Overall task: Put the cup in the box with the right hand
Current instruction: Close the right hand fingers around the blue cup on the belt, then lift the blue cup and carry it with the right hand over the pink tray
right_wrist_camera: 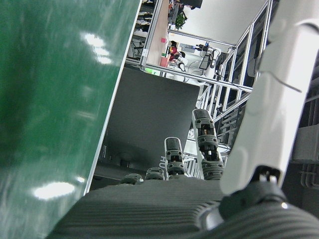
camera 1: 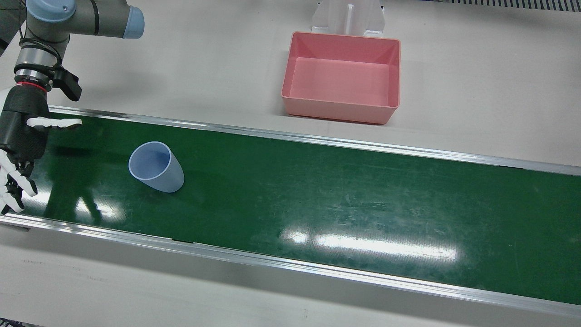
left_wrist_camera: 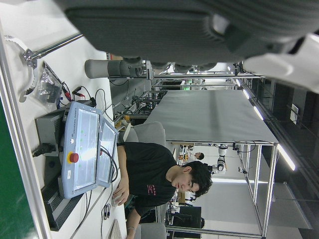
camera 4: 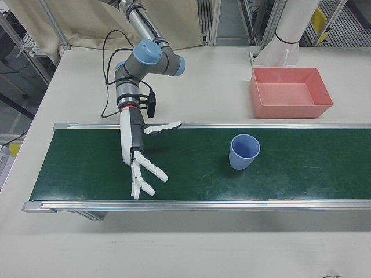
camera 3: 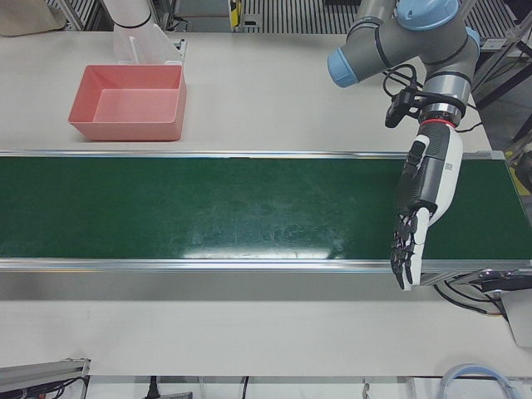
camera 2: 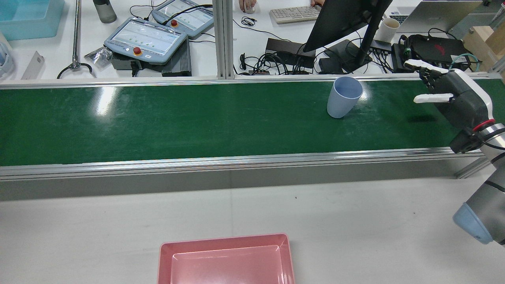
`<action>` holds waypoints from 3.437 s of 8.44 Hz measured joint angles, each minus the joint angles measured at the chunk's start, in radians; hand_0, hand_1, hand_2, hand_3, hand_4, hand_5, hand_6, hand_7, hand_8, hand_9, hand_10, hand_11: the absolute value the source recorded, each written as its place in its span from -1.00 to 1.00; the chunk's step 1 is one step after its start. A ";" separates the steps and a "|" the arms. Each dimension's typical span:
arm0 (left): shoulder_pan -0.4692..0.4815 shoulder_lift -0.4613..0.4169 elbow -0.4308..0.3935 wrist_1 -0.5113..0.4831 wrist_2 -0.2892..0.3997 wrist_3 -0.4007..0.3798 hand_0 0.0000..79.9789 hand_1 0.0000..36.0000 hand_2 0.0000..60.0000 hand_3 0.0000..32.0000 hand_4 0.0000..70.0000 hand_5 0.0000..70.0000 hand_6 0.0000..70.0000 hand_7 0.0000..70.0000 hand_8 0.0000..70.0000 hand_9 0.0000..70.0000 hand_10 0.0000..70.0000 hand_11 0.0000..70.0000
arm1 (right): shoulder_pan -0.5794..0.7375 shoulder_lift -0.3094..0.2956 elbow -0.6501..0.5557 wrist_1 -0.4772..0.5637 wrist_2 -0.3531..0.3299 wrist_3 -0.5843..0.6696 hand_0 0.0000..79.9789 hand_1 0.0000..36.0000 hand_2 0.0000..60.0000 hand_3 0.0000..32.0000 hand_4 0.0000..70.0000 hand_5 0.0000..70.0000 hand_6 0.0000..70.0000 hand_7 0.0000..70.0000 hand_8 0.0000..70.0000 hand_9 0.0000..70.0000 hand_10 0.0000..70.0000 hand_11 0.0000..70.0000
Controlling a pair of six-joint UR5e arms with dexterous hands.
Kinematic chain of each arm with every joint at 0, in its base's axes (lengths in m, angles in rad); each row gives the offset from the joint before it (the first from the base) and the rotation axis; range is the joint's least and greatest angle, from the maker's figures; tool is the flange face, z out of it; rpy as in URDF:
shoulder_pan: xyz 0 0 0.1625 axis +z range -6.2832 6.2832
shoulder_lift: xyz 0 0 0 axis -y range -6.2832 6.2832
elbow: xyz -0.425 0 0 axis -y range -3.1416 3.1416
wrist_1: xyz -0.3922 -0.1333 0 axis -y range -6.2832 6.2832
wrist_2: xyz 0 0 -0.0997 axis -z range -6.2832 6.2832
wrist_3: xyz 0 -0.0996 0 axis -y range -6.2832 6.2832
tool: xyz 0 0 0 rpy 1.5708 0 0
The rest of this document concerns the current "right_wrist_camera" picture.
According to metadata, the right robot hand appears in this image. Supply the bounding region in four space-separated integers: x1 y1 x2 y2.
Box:
47 0 319 239

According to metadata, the green potted plant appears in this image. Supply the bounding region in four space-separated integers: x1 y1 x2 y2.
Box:
174 12 188 31

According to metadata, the green belt conveyor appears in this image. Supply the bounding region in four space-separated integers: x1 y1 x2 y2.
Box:
0 0 143 239

